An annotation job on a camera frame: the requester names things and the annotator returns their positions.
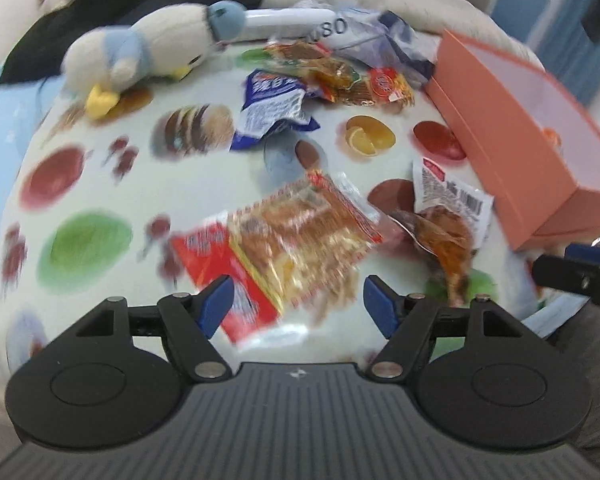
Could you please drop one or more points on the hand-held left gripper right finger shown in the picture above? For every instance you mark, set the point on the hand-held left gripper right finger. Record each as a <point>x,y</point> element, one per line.
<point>380,305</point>

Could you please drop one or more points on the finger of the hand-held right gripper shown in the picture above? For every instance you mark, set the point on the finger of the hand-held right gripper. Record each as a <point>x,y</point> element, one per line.
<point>570,272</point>
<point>580,251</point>

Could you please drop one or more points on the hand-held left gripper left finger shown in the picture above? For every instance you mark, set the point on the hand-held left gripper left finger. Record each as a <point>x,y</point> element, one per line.
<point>217,305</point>

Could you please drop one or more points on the large orange cracker packet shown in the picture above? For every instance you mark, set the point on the large orange cracker packet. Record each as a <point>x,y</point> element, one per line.
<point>290,240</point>

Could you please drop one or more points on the chicken leg snack packet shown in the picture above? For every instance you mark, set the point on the chicken leg snack packet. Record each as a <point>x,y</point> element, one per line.
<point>445,230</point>

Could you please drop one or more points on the orange cardboard box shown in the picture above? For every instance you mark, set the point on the orange cardboard box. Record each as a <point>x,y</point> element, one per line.
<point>505,160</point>

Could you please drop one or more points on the blue and white snack packet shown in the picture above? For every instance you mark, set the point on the blue and white snack packet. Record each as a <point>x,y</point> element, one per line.
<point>270,110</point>

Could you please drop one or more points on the pile of snack packets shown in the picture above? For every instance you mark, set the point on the pile of snack packets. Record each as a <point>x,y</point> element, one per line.
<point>340,77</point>

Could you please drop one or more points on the grey cloth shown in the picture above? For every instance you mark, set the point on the grey cloth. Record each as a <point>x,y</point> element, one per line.
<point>590,360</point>

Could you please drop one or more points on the blue curtain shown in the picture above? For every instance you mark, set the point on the blue curtain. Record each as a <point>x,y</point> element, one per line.
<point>575,35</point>

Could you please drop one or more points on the blue chair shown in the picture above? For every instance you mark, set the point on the blue chair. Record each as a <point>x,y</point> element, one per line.
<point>517,5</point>

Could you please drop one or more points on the white and blue plush penguin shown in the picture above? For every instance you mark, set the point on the white and blue plush penguin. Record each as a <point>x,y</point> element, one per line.
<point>155,45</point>

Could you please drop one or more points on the clear crumpled plastic bag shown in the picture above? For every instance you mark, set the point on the clear crumpled plastic bag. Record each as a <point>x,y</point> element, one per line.
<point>390,35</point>

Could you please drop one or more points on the grey quilt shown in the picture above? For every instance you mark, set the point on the grey quilt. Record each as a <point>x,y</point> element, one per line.
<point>455,5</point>

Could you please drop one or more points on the white cylindrical tube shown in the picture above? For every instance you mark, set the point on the white cylindrical tube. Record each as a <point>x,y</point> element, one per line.
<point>290,20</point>

